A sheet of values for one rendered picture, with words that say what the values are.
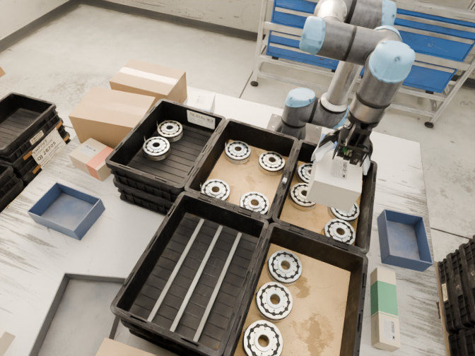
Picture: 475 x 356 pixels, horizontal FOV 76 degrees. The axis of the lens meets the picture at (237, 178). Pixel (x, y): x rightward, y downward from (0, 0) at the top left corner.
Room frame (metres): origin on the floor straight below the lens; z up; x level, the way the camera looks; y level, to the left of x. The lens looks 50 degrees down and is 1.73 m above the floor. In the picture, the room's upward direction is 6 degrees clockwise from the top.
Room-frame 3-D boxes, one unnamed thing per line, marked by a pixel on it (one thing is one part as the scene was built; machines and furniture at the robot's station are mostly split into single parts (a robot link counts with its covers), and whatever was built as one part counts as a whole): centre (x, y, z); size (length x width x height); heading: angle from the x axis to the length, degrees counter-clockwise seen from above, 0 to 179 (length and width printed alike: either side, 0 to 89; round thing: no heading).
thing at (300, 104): (1.12, -0.24, 0.91); 0.13 x 0.12 x 0.14; 79
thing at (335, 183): (0.60, -0.27, 1.09); 0.20 x 0.12 x 0.09; 168
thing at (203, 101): (1.22, 0.23, 0.74); 0.20 x 0.12 x 0.09; 176
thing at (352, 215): (0.64, -0.39, 0.86); 0.10 x 0.10 x 0.01
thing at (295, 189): (0.68, -0.25, 0.86); 0.10 x 0.10 x 0.01
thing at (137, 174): (0.82, 0.27, 0.92); 0.40 x 0.30 x 0.02; 165
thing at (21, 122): (1.17, 1.25, 0.37); 0.40 x 0.30 x 0.45; 168
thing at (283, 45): (2.56, -0.48, 0.60); 0.72 x 0.03 x 0.56; 78
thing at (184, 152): (0.82, 0.27, 0.87); 0.40 x 0.30 x 0.11; 165
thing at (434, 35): (2.39, -1.27, 0.60); 0.72 x 0.03 x 0.56; 78
